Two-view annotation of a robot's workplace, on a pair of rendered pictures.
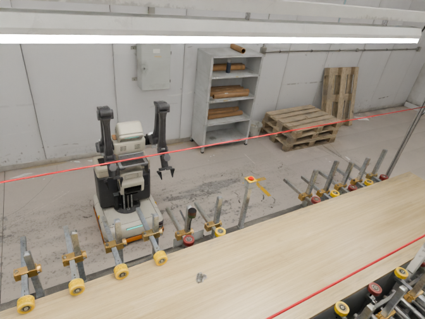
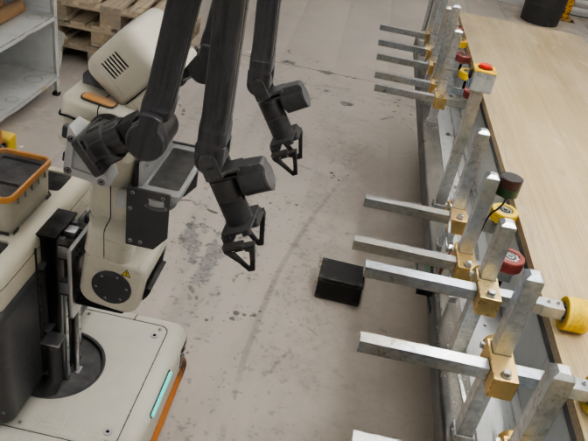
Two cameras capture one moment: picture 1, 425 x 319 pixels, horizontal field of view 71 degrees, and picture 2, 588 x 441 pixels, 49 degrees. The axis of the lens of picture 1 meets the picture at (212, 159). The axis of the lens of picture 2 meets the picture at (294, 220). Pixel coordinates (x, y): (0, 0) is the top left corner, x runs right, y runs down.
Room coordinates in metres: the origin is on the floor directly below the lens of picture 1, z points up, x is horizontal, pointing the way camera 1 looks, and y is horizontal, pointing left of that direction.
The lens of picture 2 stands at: (1.13, 1.64, 1.83)
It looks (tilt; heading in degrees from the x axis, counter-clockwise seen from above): 33 degrees down; 305
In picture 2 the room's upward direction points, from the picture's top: 11 degrees clockwise
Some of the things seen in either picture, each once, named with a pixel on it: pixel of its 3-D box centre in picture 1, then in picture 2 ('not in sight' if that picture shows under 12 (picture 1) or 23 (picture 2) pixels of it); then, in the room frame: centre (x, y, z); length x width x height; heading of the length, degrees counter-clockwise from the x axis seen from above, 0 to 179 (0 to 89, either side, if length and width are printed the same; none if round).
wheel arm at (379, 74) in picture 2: (317, 188); (420, 83); (2.44, -1.08, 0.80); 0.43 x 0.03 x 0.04; 33
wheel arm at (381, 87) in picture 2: (299, 192); (423, 96); (2.31, -0.86, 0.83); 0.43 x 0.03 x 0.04; 33
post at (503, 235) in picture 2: (155, 238); (475, 303); (1.46, 0.33, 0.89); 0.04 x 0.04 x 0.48; 33
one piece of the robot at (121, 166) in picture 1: (131, 164); (161, 182); (2.18, 0.71, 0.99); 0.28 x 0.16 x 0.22; 122
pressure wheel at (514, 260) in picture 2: (188, 243); (504, 271); (1.49, 0.09, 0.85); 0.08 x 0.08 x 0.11
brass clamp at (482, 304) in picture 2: (152, 233); (484, 289); (1.45, 0.35, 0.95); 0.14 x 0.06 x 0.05; 123
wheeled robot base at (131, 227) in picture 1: (127, 212); (59, 389); (2.43, 0.86, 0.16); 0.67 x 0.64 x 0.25; 32
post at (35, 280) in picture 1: (35, 279); not in sight; (1.06, 0.96, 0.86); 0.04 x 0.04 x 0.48; 33
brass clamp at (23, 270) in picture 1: (28, 271); not in sight; (1.05, 0.98, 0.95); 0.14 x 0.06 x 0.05; 123
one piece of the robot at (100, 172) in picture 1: (123, 177); (22, 277); (2.51, 0.91, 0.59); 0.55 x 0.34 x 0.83; 122
